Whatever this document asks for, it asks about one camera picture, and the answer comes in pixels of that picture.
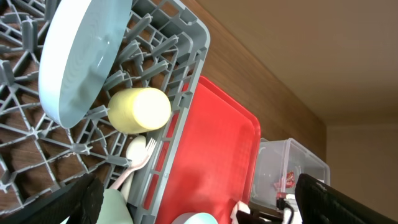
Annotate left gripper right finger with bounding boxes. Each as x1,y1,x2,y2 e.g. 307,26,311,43
295,174,397,224

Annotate red snack wrapper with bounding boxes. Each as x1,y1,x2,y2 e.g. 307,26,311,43
274,171,295,190

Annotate light green bowl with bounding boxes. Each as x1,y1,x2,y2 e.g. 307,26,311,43
62,189,133,224

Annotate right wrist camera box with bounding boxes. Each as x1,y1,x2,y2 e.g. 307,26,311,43
276,192,302,224

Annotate red plastic tray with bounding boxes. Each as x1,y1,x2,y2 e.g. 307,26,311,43
141,77,261,223

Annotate small blue food bowl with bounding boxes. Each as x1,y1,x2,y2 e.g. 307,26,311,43
172,212,218,224

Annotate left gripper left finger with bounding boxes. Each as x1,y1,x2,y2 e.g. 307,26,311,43
1,174,104,224

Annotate yellow plastic cup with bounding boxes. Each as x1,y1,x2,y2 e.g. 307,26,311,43
108,88,171,134

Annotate grey dishwasher rack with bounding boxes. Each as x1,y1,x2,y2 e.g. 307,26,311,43
1,0,210,223

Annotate white plastic spoon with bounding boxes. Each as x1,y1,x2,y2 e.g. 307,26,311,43
120,135,146,202

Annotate light blue plate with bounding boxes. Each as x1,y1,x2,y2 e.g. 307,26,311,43
39,0,132,128

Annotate white napkin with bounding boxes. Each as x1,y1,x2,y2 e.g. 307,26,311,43
230,201,251,224

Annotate clear plastic bin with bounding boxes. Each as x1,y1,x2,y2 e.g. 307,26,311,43
250,138,330,209

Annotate white plastic fork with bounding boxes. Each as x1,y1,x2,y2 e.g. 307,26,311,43
109,138,157,190

